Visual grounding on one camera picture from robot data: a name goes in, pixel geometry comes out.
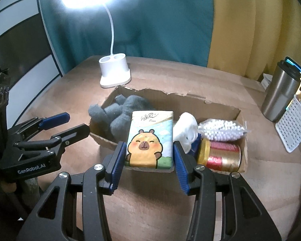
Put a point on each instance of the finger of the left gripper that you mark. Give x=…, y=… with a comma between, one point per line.
x=46, y=123
x=62, y=135

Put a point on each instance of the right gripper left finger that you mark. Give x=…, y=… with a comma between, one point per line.
x=72, y=208

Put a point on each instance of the grey knitted glove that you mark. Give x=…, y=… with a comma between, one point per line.
x=113, y=122

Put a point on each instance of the capybara tissue pack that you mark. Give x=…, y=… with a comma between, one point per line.
x=150, y=141

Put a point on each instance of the bag of cotton swabs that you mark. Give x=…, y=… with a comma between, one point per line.
x=221, y=130

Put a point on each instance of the red gold can yellow lid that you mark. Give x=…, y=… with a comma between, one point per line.
x=219, y=156

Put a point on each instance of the blue plastic packet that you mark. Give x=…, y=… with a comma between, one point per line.
x=195, y=146

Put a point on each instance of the white perforated plastic basket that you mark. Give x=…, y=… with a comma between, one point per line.
x=289, y=125

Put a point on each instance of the white desk lamp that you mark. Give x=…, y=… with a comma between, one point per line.
x=114, y=67

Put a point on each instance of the stainless steel travel mug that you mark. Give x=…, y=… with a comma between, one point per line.
x=280, y=92

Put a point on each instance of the white paper stack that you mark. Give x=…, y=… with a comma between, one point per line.
x=265, y=82

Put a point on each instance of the teal curtain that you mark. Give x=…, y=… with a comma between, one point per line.
x=174, y=30

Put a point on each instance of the yellow curtain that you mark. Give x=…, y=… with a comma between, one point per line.
x=250, y=36

